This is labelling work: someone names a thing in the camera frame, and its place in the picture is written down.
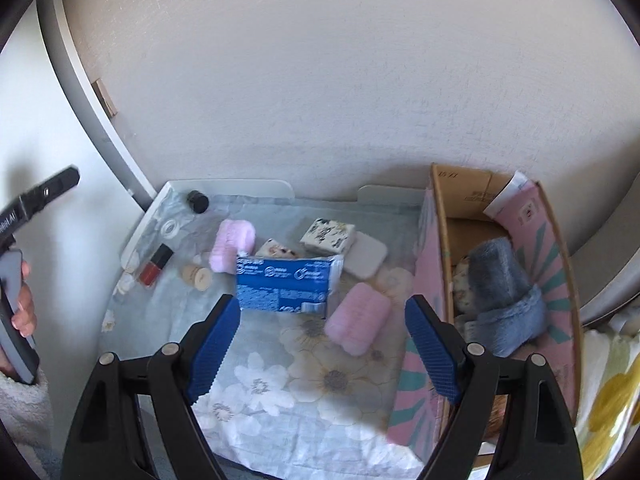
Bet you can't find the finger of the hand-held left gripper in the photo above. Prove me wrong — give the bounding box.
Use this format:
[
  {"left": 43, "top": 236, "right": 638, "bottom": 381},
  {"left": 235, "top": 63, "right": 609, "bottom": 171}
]
[{"left": 19, "top": 164, "right": 81, "bottom": 217}]

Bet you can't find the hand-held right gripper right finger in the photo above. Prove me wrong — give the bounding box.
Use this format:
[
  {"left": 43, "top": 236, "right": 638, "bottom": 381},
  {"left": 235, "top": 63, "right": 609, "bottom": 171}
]
[{"left": 404, "top": 294, "right": 586, "bottom": 480}]

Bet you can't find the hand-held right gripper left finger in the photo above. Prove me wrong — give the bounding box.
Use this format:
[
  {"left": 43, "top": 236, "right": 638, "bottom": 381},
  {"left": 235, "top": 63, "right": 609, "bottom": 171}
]
[{"left": 60, "top": 294, "right": 242, "bottom": 480}]

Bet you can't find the beige round jar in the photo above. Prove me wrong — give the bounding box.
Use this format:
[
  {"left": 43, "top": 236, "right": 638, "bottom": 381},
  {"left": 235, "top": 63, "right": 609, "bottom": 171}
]
[{"left": 180, "top": 264, "right": 215, "bottom": 292}]

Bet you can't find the pink fluffy cloth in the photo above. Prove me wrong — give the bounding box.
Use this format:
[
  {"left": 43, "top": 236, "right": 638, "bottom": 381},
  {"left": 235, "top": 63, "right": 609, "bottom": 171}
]
[{"left": 323, "top": 282, "right": 392, "bottom": 357}]

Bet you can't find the blue plastic packet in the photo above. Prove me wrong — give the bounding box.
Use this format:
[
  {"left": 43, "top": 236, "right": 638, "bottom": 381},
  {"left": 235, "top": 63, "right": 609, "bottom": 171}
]
[{"left": 235, "top": 253, "right": 346, "bottom": 320}]

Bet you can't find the pink printed cardboard box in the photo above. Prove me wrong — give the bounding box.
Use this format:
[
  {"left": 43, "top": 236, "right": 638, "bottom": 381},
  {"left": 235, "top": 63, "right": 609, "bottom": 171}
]
[{"left": 387, "top": 162, "right": 584, "bottom": 468}]

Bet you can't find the person's left forearm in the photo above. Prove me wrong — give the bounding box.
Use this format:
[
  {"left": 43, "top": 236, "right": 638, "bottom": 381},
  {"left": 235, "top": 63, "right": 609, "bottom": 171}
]
[{"left": 0, "top": 355, "right": 55, "bottom": 468}]

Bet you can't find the white desktop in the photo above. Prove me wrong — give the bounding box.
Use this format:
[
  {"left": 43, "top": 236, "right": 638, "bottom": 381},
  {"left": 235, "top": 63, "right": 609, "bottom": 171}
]
[{"left": 97, "top": 180, "right": 437, "bottom": 480}]

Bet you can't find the person's left hand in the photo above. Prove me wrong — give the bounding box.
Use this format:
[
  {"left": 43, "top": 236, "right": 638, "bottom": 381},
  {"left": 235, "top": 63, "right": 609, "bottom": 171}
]
[{"left": 11, "top": 259, "right": 37, "bottom": 339}]

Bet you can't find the floral tablecloth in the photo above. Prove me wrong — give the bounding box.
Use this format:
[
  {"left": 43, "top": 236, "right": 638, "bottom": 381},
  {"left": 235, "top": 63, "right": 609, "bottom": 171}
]
[{"left": 99, "top": 187, "right": 432, "bottom": 480}]

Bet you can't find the red nail polish bottle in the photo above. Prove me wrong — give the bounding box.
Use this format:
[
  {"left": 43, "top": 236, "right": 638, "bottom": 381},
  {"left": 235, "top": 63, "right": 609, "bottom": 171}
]
[{"left": 138, "top": 243, "right": 175, "bottom": 290}]

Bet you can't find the pink fluffy hair roller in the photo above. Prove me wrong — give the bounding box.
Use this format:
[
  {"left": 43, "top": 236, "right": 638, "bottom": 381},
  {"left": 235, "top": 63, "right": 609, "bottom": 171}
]
[{"left": 208, "top": 218, "right": 257, "bottom": 276}]

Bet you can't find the small printed card box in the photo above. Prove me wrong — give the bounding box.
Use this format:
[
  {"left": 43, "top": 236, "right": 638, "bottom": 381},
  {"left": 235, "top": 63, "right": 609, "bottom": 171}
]
[{"left": 253, "top": 238, "right": 301, "bottom": 261}]

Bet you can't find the white compact case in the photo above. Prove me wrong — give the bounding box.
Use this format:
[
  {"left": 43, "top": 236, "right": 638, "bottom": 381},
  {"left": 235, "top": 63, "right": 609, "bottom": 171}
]
[{"left": 341, "top": 232, "right": 389, "bottom": 280}]

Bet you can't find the small black cap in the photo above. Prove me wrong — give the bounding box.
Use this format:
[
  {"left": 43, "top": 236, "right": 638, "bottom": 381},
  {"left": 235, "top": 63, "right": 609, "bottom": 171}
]
[{"left": 186, "top": 189, "right": 211, "bottom": 214}]

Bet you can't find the white box with dark print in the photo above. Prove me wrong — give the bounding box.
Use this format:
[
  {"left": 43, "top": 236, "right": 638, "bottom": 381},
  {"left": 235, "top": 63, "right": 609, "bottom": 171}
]
[{"left": 299, "top": 218, "right": 356, "bottom": 256}]

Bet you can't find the white paper label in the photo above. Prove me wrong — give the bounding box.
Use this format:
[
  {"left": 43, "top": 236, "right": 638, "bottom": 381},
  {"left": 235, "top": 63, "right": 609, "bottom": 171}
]
[{"left": 482, "top": 170, "right": 537, "bottom": 221}]

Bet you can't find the yellow floral blanket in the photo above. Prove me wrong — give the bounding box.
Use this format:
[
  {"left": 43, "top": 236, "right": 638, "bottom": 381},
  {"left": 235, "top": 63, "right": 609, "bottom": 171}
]
[{"left": 574, "top": 300, "right": 640, "bottom": 477}]

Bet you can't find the white door frame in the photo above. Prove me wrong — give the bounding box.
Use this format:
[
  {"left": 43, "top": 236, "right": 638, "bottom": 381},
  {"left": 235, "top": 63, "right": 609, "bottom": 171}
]
[{"left": 35, "top": 0, "right": 162, "bottom": 211}]

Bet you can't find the small beige wall bracket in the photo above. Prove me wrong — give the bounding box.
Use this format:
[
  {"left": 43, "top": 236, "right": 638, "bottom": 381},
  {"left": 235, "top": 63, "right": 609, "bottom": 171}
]
[{"left": 92, "top": 78, "right": 119, "bottom": 117}]

